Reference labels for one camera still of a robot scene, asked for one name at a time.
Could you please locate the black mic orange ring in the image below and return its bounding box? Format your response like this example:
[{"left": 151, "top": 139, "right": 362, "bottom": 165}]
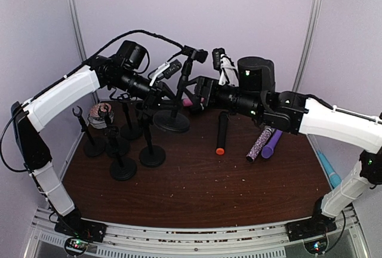
[{"left": 215, "top": 112, "right": 230, "bottom": 155}]

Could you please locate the purple microphone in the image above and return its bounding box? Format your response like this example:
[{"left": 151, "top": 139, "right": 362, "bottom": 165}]
[{"left": 261, "top": 130, "right": 283, "bottom": 159}]

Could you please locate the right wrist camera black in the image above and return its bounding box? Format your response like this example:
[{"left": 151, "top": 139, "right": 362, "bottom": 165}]
[{"left": 212, "top": 48, "right": 225, "bottom": 71}]

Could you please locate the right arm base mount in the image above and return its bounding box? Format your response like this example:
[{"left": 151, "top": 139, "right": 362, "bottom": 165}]
[{"left": 285, "top": 218, "right": 337, "bottom": 256}]

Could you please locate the left arm braided black cable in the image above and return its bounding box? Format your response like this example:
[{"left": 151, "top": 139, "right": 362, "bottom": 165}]
[{"left": 0, "top": 29, "right": 184, "bottom": 173}]

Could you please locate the black stand of purple mic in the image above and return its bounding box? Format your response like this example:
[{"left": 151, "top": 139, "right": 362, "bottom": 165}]
[{"left": 117, "top": 93, "right": 143, "bottom": 141}]

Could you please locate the left aluminium corner post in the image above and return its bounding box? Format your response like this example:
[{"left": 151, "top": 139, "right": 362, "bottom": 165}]
[{"left": 67, "top": 0, "right": 87, "bottom": 61}]

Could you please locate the pink microphone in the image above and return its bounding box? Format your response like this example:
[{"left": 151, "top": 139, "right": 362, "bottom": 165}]
[{"left": 182, "top": 98, "right": 204, "bottom": 107}]

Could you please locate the right aluminium corner post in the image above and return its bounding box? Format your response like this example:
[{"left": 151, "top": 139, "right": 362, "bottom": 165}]
[{"left": 292, "top": 0, "right": 323, "bottom": 92}]

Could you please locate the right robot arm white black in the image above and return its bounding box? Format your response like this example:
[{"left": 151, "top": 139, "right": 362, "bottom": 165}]
[{"left": 191, "top": 56, "right": 381, "bottom": 235}]

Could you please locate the front aluminium rail frame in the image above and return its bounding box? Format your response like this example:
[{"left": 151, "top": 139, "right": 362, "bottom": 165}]
[{"left": 25, "top": 201, "right": 372, "bottom": 258}]

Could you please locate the aluminium corner post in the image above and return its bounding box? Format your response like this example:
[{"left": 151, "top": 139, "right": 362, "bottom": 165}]
[
  {"left": 67, "top": 0, "right": 87, "bottom": 61},
  {"left": 292, "top": 0, "right": 323, "bottom": 92}
]

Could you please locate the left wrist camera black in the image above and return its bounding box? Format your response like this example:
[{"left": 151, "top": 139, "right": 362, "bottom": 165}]
[{"left": 162, "top": 59, "right": 182, "bottom": 79}]

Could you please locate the light blue microphone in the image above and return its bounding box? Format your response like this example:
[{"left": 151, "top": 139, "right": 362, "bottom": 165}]
[{"left": 317, "top": 149, "right": 342, "bottom": 189}]

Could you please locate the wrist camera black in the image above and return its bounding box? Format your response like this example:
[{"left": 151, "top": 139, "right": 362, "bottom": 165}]
[
  {"left": 162, "top": 59, "right": 182, "bottom": 79},
  {"left": 212, "top": 48, "right": 225, "bottom": 71}
]

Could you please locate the black stand of glitter mic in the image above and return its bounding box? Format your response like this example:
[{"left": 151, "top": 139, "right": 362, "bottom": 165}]
[{"left": 135, "top": 102, "right": 166, "bottom": 168}]

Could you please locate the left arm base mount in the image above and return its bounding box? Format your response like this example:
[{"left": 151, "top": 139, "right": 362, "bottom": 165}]
[{"left": 54, "top": 220, "right": 107, "bottom": 257}]

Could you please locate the black stand of blue mic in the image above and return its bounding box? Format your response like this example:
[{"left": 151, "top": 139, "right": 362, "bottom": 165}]
[{"left": 106, "top": 148, "right": 137, "bottom": 181}]

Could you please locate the tape roll at back left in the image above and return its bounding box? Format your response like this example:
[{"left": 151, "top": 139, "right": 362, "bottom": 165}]
[{"left": 87, "top": 103, "right": 114, "bottom": 130}]

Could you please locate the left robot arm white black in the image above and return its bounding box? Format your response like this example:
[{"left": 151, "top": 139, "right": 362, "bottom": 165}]
[{"left": 11, "top": 41, "right": 175, "bottom": 237}]

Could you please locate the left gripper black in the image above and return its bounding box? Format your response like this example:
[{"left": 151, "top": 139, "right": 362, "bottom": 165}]
[{"left": 110, "top": 67, "right": 182, "bottom": 110}]

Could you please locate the glitter mic silver head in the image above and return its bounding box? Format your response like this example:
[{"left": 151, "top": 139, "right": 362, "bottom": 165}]
[{"left": 246, "top": 127, "right": 273, "bottom": 162}]

